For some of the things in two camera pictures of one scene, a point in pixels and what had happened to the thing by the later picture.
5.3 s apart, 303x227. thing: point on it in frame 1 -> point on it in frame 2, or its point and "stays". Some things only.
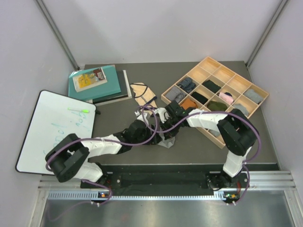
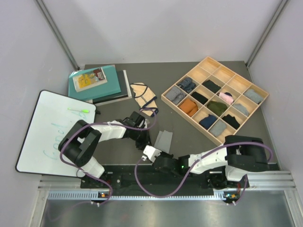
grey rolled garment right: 253,96 stays
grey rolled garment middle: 244,109 stays
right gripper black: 169,134 -> 163,153
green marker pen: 83,110 stays
